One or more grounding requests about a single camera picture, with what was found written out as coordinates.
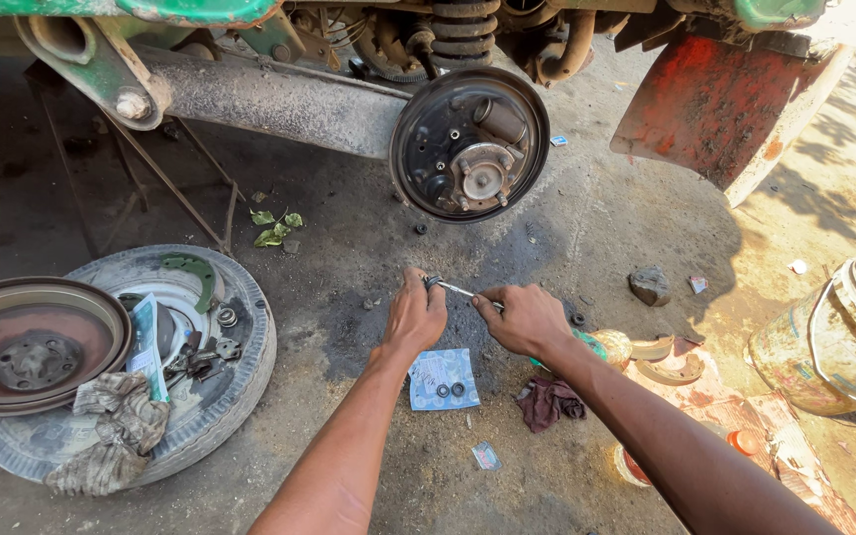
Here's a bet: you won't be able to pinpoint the person's right hand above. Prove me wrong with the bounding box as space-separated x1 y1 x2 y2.
471 284 575 363

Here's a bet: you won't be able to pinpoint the person's left hand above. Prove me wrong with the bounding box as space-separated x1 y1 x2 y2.
382 267 449 358

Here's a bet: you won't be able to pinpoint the thin silver metal tool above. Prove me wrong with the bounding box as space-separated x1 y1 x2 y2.
437 280 505 310

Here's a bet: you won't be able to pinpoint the blue seal kit packet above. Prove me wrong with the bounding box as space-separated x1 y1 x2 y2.
407 348 482 412

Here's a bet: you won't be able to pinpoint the maroon cloth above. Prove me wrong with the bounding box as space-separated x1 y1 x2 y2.
515 375 587 434

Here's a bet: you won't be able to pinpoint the green yellow tin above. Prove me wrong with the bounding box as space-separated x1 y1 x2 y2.
530 328 633 373

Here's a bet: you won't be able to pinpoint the small torn foil packet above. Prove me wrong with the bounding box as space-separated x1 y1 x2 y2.
471 441 503 472

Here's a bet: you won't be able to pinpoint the black brake backing plate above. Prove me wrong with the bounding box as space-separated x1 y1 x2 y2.
388 67 551 224

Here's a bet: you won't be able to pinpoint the grey stone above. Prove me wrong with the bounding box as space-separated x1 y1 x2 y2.
628 266 673 308

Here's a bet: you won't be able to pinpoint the worn beige brake shoe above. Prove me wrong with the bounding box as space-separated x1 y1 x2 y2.
635 353 706 386
630 334 676 363

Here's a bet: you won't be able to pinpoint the green leaves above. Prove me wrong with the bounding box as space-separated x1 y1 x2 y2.
250 208 304 248

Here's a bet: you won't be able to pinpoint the rusty bent pipe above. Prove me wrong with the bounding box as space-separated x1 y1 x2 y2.
535 7 597 86

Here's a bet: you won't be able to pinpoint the black coil spring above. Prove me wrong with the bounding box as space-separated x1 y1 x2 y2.
428 0 501 71

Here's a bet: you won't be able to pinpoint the torn cardboard sheet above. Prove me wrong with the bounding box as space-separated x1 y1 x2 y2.
621 338 856 535

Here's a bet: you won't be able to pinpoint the plastic bottle with orange cap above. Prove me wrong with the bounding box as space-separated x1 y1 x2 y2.
614 420 759 489

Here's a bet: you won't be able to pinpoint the green brake shoe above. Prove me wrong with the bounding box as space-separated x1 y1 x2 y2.
159 253 218 315

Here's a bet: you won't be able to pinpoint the red mud flap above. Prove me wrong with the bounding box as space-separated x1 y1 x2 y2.
610 33 856 209

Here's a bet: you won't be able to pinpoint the heap of small metal parts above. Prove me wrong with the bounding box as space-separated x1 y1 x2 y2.
164 330 243 387

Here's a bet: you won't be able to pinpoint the worn tyre with rim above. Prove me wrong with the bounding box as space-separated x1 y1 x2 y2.
0 244 278 491

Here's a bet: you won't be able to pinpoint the dirty plastic bucket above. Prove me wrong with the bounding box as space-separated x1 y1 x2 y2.
744 249 856 417

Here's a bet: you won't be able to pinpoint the white green plastic packet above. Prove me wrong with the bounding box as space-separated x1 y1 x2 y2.
125 293 171 404

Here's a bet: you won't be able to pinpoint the rusty metal stand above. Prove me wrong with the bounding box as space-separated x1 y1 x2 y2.
23 63 247 257

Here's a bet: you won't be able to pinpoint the dirty grey rag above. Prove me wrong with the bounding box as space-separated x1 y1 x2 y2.
43 372 171 497

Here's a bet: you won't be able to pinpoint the green vehicle body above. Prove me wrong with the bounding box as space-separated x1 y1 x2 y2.
0 0 830 34

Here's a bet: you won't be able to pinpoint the rusty brake drum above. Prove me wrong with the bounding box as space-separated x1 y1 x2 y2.
0 276 133 419

